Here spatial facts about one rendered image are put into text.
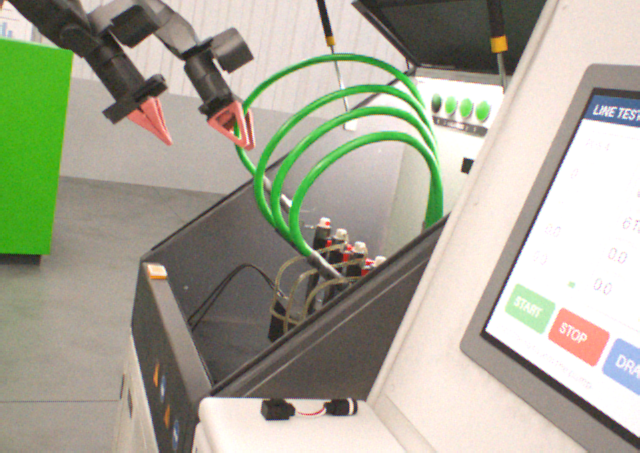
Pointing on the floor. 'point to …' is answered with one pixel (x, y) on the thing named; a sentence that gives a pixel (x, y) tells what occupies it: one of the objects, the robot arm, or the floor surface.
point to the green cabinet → (30, 145)
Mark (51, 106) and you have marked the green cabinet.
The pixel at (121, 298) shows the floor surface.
